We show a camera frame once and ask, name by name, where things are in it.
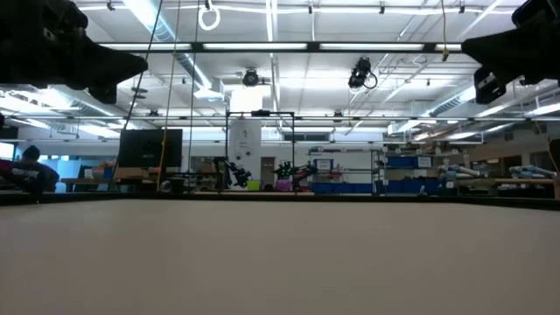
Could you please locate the metal storage rack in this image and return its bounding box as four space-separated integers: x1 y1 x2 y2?
370 147 439 195

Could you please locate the blue storage bin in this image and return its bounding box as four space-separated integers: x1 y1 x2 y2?
387 155 434 169
311 181 374 195

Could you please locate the white cable ring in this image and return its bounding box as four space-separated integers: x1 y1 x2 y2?
198 3 221 32

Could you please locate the yellow hanging cord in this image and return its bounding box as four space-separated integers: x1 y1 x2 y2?
440 0 451 62

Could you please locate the white pillar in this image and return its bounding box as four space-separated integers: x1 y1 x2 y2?
228 120 263 181

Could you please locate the black aluminium table frame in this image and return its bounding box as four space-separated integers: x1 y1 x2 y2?
0 191 560 212

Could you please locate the yellow cable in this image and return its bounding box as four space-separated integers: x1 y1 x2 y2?
156 0 182 190

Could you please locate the black overhead camera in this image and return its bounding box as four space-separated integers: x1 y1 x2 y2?
347 56 379 91

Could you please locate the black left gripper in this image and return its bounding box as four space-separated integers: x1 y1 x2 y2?
0 0 149 105

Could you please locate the person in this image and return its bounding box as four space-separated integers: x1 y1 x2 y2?
0 145 60 194

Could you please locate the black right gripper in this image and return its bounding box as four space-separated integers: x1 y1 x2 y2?
461 0 560 105

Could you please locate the black overhead light bar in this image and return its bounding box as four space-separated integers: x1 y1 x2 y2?
98 41 465 54

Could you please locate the round black ceiling device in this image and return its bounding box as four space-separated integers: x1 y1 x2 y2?
241 68 261 88

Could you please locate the black monitor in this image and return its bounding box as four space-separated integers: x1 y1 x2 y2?
117 128 184 169

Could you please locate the black frame stand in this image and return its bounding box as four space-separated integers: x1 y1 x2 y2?
225 110 297 194

